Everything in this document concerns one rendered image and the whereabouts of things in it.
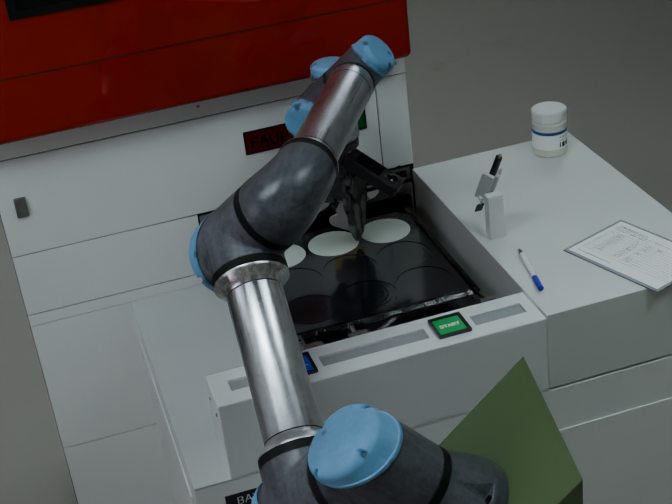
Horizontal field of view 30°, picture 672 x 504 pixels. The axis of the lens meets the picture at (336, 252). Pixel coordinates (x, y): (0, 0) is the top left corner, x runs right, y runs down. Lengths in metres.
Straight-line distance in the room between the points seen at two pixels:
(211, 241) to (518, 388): 0.50
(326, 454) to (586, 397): 0.69
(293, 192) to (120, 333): 0.85
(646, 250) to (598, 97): 3.13
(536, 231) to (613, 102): 3.01
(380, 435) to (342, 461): 0.06
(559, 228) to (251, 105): 0.62
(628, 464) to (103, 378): 1.05
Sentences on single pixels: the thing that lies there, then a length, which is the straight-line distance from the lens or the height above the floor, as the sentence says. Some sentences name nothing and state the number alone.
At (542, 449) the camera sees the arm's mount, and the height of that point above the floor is 1.03.
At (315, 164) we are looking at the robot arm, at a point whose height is 1.30.
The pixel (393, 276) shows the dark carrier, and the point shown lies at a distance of 2.32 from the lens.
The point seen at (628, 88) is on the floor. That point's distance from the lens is 5.41.
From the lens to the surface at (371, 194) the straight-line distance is 2.54.
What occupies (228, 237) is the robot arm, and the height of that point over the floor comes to 1.22.
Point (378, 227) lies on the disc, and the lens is 2.49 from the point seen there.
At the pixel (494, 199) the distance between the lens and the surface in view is 2.24.
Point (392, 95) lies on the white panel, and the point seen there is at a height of 1.13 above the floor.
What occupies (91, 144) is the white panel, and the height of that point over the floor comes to 1.17.
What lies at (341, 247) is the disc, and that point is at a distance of 2.43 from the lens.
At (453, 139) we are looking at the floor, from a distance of 5.02.
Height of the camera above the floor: 2.07
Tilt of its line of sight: 29 degrees down
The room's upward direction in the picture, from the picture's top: 7 degrees counter-clockwise
